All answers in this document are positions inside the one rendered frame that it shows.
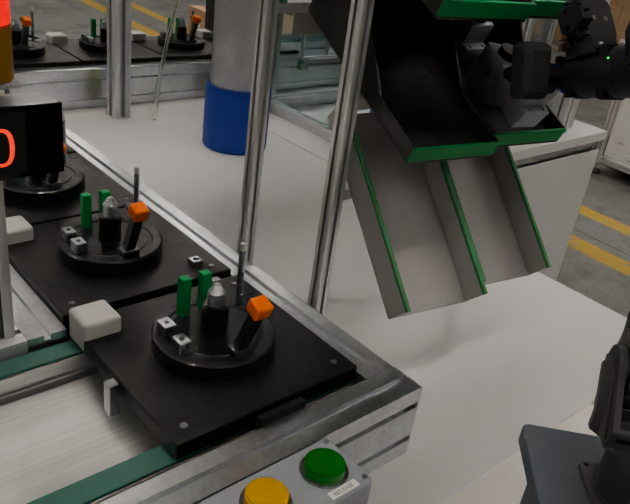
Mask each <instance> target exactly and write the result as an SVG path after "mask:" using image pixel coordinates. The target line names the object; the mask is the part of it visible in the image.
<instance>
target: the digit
mask: <svg viewBox="0 0 630 504"><path fill-rule="evenodd" d="M23 172H28V165H27V148H26V132H25V116H24V111H22V112H11V113H0V176H3V175H9V174H16V173H23Z"/></svg>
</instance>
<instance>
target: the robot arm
mask: <svg viewBox="0 0 630 504"><path fill-rule="evenodd" d="M557 19H558V23H559V27H560V31H561V34H563V35H566V36H567V40H568V43H569V45H570V46H569V48H562V56H556V58H555V64H554V63H550V61H551V47H550V45H548V44H547V43H545V42H531V41H524V42H517V43H516V44H514V46H513V52H512V66H510V67H507V68H505V69H504V72H503V77H504V78H505V79H506V80H507V81H509V82H510V97H511V98H513V99H543V98H544V97H546V96H547V94H552V93H553V92H554V91H555V89H556V88H561V91H560V92H562V93H564V94H565V95H564V97H565V98H575V99H590V98H598V99H599V100H624V99H625V98H629V99H630V21H629V23H628V25H627V28H626V30H625V43H624V44H617V40H616V29H615V25H614V21H613V17H612V13H611V9H610V6H609V4H608V3H607V1H605V0H575V1H573V2H569V1H567V2H565V4H564V8H563V9H561V10H560V11H559V12H558V15H557ZM554 76H557V77H558V79H554V80H553V77H554ZM622 408H624V409H628V410H630V310H629V313H628V317H627V320H626V324H625V327H624V330H623V332H622V335H621V337H620V339H619V341H618V342H617V344H615V345H613V346H612V348H611V349H610V351H609V353H607V354H606V357H605V360H603V361H602V363H601V369H600V375H599V381H598V387H597V392H596V396H595V400H594V408H593V411H592V414H591V417H590V419H589V422H588V427H589V429H590V430H591V431H593V432H594V433H595V434H596V435H597V436H600V441H601V445H602V448H606V449H605V451H604V453H603V456H602V458H601V460H600V463H597V462H591V461H585V460H582V461H581V462H580V464H579V470H580V473H581V476H582V480H583V483H584V486H585V490H586V493H587V496H588V500H589V503H590V504H630V411H627V410H623V409H622Z"/></svg>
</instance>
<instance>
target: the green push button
mask: <svg viewBox="0 0 630 504"><path fill-rule="evenodd" d="M303 469H304V472H305V474H306V476H307V477H308V478H309V479H311V480H312V481H314V482H316V483H319V484H323V485H330V484H335V483H337V482H339V481H340V480H341V479H342V478H343V477H344V474H345V469H346V462H345V460H344V458H343V457H342V456H341V454H339V453H338V452H336V451H334V450H332V449H329V448H316V449H313V450H311V451H309V452H308V453H307V454H306V456H305V459H304V465H303Z"/></svg>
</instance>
